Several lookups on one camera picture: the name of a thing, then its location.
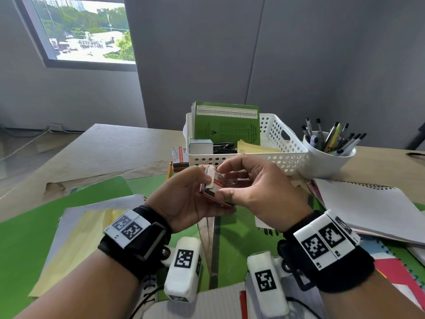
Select window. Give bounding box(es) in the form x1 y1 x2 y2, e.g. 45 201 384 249
13 0 137 72

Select person's left hand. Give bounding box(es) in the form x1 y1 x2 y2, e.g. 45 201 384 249
145 165 237 234

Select white marker block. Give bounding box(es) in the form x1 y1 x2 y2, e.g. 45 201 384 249
293 209 361 271
103 209 152 250

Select green mat with black stripe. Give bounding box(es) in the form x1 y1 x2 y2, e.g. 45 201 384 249
126 173 324 301

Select white cup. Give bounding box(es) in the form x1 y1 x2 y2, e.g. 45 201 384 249
297 131 357 179

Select grey floor cable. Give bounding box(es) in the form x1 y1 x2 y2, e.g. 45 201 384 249
0 124 83 162

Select person's left forearm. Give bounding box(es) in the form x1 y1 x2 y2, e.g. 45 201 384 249
15 251 144 319

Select green folder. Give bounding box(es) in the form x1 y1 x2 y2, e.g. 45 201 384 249
0 176 134 319

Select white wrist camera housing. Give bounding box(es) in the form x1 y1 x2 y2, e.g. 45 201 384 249
245 251 290 319
161 237 204 303

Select green notebook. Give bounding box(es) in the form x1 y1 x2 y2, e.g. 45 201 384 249
191 101 261 147

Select black binder clips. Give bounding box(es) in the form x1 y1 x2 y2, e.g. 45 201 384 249
213 142 238 154

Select person's right forearm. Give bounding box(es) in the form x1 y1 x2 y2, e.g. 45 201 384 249
319 268 425 319

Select brown paper sheet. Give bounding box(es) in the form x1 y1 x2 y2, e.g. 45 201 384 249
42 159 173 204

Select yellow sticky note pad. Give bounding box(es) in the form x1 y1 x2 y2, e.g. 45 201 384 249
237 139 282 154

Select pink notebook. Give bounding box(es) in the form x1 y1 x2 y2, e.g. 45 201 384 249
358 235 425 310

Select bunch of pens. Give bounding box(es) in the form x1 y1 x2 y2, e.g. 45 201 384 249
301 117 367 157

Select yellow paper sheet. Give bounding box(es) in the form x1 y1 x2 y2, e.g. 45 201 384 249
29 208 128 298

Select black cable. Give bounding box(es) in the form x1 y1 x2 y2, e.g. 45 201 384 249
286 296 323 319
129 285 165 319

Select person's right hand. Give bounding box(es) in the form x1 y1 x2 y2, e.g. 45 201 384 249
215 154 315 233

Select white paper sheet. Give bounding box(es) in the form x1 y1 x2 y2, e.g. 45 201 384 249
42 195 147 274

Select red and white small box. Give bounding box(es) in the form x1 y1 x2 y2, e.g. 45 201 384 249
171 146 190 164

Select white perforated plastic basket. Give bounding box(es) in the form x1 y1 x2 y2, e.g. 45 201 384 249
185 112 310 176

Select black wrist strap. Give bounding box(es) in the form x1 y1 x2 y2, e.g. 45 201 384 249
277 211 376 294
98 205 173 282

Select white spiral notebook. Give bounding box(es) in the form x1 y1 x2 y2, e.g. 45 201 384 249
312 178 425 245

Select small grey box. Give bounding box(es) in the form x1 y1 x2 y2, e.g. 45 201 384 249
189 139 214 154

